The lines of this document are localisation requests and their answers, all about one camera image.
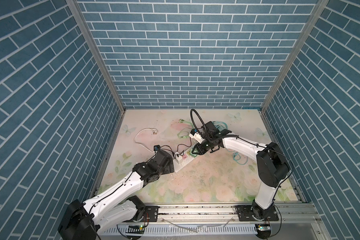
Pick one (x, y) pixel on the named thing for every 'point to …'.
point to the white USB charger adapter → (178, 156)
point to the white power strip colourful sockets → (186, 159)
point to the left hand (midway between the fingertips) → (167, 166)
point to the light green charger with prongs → (193, 155)
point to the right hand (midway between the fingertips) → (193, 149)
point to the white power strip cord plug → (154, 132)
